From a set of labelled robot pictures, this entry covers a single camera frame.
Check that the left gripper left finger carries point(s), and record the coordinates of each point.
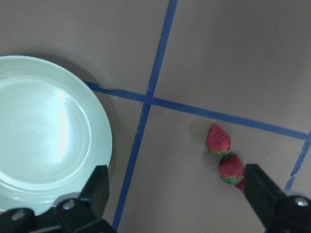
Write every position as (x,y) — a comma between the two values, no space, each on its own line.
(82,214)

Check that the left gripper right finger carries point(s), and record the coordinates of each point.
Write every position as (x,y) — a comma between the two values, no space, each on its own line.
(280,211)

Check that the red strawberry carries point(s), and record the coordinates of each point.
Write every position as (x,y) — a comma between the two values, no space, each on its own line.
(231,169)
(240,185)
(218,141)

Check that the light green plate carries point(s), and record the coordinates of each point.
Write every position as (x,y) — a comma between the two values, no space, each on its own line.
(53,133)

